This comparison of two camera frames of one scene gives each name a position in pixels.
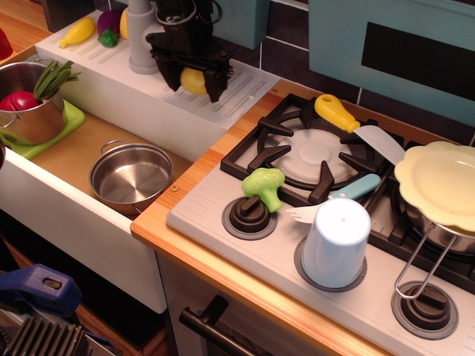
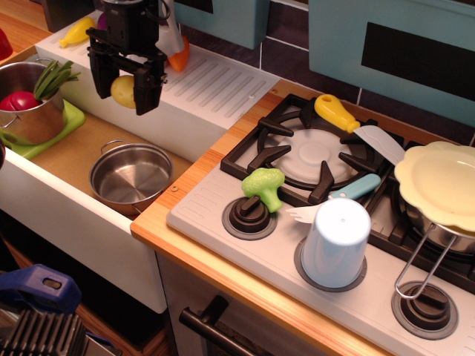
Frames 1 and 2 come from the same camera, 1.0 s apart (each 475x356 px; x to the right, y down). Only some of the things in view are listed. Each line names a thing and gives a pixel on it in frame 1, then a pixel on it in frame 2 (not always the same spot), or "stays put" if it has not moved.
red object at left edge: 6,47 stays put
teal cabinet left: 243,22 stays put
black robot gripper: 188,38 -> 130,36
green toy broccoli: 265,182 stays put
